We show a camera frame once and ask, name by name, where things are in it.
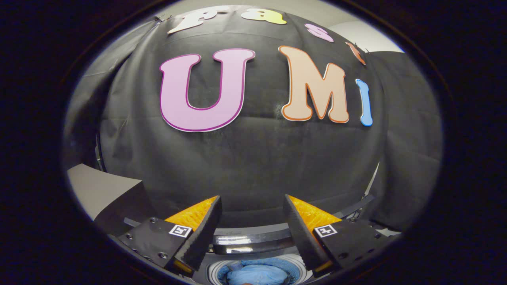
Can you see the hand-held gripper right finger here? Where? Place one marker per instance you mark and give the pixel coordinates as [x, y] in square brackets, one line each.
[303, 237]

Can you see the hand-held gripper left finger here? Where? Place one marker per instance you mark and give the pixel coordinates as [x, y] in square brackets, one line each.
[202, 237]

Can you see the grey washing machine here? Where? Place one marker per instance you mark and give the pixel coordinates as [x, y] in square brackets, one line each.
[297, 267]

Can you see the beige cabinet with dark frame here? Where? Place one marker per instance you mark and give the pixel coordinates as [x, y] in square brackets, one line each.
[103, 190]

